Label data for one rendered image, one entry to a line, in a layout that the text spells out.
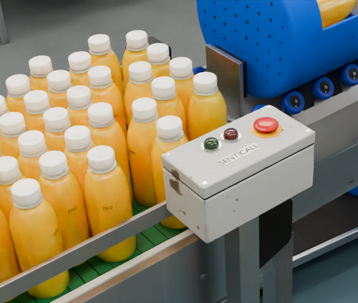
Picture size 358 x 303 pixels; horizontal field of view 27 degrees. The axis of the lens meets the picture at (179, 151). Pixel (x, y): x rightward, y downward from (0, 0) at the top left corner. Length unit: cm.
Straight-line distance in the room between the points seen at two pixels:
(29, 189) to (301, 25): 54
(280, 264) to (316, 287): 74
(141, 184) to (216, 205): 25
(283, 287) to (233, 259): 54
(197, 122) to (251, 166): 25
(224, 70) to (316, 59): 17
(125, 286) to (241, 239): 19
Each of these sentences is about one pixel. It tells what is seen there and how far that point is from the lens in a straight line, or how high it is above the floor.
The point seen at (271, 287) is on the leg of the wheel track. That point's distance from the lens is 171.
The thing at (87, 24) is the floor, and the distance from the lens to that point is 400.
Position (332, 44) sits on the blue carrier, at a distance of 136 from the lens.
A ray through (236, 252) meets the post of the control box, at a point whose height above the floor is 91.
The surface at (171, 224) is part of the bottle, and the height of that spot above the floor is 91.
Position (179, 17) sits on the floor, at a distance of 397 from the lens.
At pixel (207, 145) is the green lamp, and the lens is 104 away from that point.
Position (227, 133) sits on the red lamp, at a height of 111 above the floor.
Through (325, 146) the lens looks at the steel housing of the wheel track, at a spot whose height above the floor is 85.
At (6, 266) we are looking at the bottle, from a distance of 111.
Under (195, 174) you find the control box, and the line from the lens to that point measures 100.
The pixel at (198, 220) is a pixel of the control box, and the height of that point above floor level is 103.
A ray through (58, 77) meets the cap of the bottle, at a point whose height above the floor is 109.
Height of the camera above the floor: 171
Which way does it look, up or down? 36 degrees down
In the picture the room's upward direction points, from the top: 5 degrees counter-clockwise
